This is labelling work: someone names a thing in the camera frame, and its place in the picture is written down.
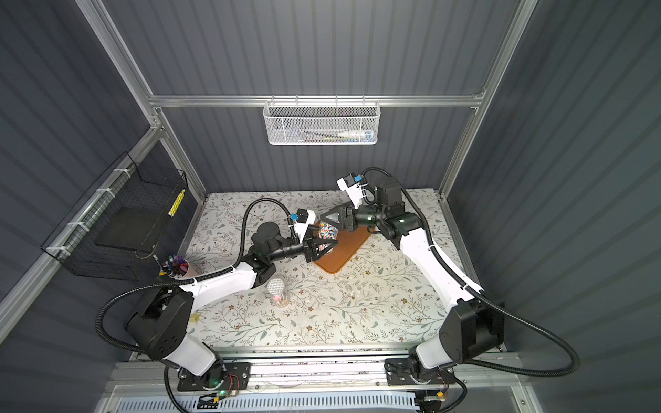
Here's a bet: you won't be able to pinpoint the clear candy jar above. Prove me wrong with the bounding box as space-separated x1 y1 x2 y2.
267 277 289 307
317 221 339 240

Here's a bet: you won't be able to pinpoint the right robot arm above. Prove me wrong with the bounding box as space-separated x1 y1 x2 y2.
321 174 504 383

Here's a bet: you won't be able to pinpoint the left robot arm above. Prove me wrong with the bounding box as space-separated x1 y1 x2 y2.
126 222 337 383

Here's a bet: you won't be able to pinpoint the brown wooden tray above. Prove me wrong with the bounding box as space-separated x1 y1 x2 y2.
315 227 371 274

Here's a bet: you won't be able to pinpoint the pens in white basket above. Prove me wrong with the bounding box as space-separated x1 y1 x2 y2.
300 130 376 143

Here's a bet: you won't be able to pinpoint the pink pen cup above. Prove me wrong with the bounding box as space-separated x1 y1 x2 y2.
158 255 199 280

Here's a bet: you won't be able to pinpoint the yellow tag on basket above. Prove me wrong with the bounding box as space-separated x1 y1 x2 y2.
168 189 186 217

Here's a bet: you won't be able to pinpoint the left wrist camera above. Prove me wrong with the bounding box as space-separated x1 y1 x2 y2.
290 208 317 244

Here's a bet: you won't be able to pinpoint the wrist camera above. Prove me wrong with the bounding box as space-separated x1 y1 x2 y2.
337 173 366 209
290 208 317 244

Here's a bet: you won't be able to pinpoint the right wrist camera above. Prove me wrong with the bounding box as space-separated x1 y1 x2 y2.
337 173 366 209

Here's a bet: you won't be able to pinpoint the white wire mesh basket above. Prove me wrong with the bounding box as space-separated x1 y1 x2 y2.
263 100 381 146

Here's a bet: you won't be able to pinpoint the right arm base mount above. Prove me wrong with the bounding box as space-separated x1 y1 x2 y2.
384 357 456 386

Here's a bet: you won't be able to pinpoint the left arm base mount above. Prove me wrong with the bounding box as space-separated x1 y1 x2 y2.
177 362 252 395

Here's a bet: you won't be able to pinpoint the black wire basket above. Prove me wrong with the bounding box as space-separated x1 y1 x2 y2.
41 152 189 282

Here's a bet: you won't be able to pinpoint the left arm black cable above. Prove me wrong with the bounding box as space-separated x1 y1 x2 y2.
95 197 294 413

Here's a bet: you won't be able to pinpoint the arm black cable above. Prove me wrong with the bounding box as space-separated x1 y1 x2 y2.
95 197 294 413
360 166 581 413

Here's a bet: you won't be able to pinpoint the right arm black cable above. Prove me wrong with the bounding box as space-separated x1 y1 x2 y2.
360 166 581 413

